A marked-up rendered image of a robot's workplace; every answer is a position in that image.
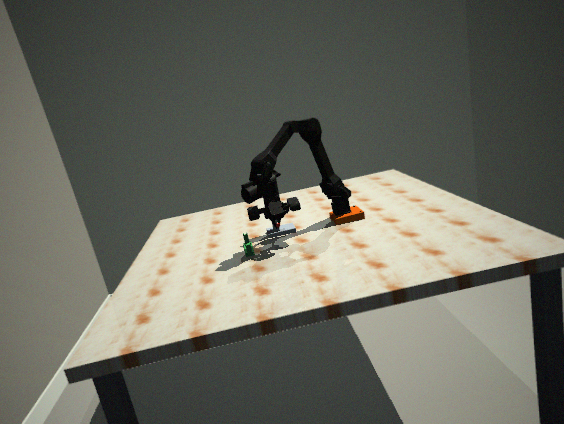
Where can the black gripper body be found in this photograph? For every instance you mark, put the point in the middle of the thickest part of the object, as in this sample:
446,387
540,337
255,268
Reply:
254,212

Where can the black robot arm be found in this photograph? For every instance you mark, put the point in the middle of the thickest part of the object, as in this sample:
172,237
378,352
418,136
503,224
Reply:
266,183

